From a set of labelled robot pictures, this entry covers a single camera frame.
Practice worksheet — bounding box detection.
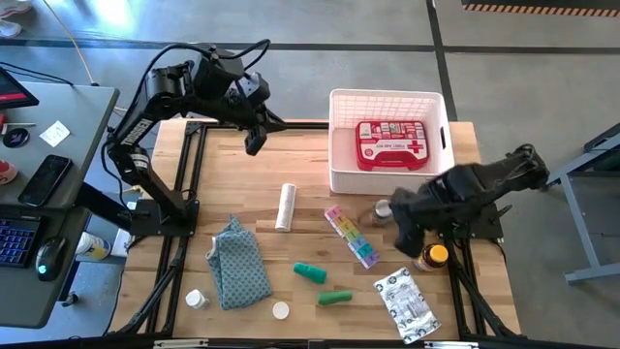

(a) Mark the black floor cable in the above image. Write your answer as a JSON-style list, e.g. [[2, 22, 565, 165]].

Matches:
[[0, 60, 74, 87]]

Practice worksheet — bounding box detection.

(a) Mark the black computer mouse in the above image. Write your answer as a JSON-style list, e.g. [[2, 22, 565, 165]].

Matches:
[[36, 236, 69, 282]]

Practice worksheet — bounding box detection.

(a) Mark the silver metal bracket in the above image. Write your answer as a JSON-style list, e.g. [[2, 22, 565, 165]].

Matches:
[[153, 338, 209, 349], [424, 340, 480, 349]]

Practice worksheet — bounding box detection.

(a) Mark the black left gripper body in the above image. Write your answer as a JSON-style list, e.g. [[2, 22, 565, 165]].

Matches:
[[226, 96, 273, 133]]

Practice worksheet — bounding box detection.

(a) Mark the red first aid kit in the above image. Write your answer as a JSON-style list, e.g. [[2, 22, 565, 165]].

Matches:
[[355, 119, 430, 173]]

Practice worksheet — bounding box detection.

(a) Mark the red white round object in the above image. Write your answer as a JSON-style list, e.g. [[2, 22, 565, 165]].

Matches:
[[0, 159, 18, 186]]

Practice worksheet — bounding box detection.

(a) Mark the green bandage roll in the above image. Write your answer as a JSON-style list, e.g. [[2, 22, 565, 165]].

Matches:
[[317, 289, 354, 306]]

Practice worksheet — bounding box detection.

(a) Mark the rainbow weekly pill organizer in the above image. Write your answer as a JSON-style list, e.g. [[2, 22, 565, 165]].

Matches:
[[324, 204, 382, 270]]

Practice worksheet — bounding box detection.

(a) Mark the small white box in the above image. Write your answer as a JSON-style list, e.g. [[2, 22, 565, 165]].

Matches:
[[110, 227, 133, 258]]

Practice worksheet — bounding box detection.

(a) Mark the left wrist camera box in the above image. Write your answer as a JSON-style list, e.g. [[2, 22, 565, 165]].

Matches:
[[235, 72, 270, 106]]

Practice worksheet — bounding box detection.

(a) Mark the grey metal table frame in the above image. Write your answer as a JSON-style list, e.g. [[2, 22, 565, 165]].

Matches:
[[546, 123, 620, 286]]

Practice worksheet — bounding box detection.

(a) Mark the grey desk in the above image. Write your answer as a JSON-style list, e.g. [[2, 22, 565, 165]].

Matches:
[[0, 81, 120, 331]]

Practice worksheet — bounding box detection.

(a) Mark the black aluminium table frame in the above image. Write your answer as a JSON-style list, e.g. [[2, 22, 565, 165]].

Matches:
[[108, 118, 522, 340]]

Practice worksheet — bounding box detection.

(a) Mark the brown jar white lid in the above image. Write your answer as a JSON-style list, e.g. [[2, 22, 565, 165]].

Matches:
[[370, 198, 394, 227]]

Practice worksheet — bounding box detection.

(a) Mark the white paper note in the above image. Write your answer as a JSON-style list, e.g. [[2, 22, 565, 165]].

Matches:
[[39, 119, 72, 148]]

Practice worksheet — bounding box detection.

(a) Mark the person's shoe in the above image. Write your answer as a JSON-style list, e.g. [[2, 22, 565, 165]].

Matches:
[[0, 0, 33, 19], [0, 18, 23, 39]]

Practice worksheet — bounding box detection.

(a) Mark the amber bottle yellow cap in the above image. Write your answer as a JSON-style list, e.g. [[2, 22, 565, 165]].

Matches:
[[414, 243, 450, 272]]

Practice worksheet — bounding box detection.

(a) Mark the laptop screen red image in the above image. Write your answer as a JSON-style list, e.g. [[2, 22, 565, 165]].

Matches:
[[0, 66, 40, 111]]

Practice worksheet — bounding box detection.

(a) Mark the silver printed foil pouch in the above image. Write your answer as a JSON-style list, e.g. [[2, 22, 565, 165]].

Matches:
[[373, 266, 442, 345]]

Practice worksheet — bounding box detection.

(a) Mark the teal bandage roll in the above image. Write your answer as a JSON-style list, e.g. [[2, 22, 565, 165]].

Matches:
[[293, 262, 328, 285]]

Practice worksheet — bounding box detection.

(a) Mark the white pill bottle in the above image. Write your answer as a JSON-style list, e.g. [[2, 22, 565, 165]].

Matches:
[[185, 288, 211, 310]]

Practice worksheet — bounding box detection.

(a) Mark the white yellow can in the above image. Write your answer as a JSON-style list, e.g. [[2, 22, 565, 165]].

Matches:
[[75, 231, 111, 262]]

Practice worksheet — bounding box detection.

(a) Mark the yellow floor cable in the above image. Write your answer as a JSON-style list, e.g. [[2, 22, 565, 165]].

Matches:
[[42, 0, 99, 87]]

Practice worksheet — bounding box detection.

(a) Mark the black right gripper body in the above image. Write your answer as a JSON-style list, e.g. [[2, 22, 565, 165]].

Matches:
[[389, 177, 454, 227]]

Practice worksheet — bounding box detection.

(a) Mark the beige elastic bandage roll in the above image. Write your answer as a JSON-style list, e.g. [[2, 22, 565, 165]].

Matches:
[[274, 182, 297, 233]]

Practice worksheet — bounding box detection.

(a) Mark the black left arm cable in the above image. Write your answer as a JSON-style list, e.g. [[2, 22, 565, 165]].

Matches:
[[139, 38, 271, 98]]

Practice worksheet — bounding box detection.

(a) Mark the white perforated plastic basket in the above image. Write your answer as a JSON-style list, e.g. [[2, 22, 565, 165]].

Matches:
[[327, 88, 455, 197]]

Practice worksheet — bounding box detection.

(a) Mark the black round coaster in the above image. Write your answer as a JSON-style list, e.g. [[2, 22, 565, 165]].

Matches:
[[2, 127, 31, 149]]

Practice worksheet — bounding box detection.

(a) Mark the black smartphone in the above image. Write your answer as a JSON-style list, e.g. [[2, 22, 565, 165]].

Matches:
[[17, 154, 74, 207]]

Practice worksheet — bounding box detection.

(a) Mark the black keyboard blue backlight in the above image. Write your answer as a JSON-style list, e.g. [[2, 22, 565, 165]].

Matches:
[[0, 217, 43, 269]]

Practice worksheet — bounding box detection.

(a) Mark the blue patterned cloth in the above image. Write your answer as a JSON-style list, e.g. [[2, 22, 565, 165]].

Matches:
[[205, 214, 273, 311]]

